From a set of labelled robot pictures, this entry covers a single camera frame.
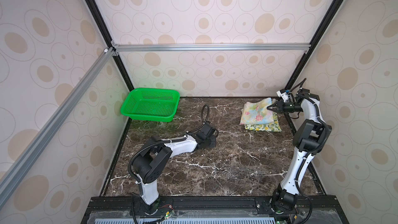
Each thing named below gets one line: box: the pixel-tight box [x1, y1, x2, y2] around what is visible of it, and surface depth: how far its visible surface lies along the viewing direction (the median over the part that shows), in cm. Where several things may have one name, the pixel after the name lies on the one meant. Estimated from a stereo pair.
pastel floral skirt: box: [239, 97, 277, 125], surface depth 98 cm
